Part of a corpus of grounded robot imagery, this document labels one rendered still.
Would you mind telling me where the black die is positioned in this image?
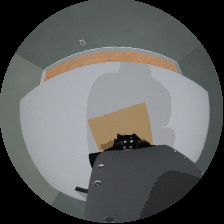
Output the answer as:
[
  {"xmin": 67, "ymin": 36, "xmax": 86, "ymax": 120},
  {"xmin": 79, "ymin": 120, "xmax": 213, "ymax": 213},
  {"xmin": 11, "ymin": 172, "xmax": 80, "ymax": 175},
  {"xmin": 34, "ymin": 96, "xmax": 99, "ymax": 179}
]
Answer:
[{"xmin": 121, "ymin": 135, "xmax": 134, "ymax": 149}]

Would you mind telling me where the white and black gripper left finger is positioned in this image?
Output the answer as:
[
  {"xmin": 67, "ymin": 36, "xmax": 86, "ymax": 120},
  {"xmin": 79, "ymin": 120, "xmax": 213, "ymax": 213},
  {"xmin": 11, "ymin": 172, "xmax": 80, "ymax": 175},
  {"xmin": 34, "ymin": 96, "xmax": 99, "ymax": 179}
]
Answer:
[{"xmin": 89, "ymin": 134, "xmax": 123, "ymax": 167}]

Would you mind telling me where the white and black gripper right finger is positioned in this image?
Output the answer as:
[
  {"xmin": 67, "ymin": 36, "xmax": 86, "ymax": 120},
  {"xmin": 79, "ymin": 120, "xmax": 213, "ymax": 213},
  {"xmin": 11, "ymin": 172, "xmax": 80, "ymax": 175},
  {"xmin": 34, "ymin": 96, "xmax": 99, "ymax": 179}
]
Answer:
[{"xmin": 132, "ymin": 134, "xmax": 156, "ymax": 149}]

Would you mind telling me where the tan square mat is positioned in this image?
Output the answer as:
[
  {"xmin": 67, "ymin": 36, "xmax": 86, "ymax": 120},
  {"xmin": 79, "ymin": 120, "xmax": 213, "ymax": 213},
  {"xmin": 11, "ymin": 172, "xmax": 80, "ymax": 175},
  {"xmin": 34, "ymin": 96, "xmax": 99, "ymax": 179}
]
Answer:
[{"xmin": 88, "ymin": 102, "xmax": 153, "ymax": 152}]

